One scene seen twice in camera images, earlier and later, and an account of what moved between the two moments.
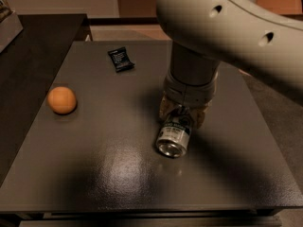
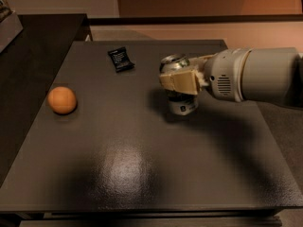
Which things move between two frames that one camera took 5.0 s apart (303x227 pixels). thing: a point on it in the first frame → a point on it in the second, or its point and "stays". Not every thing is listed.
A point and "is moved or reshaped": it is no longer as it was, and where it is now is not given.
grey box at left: (9, 28) stays
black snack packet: (120, 60) stays
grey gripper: (188, 95) → (224, 72)
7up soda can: (173, 135) is moved or reshaped
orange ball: (62, 100) stays
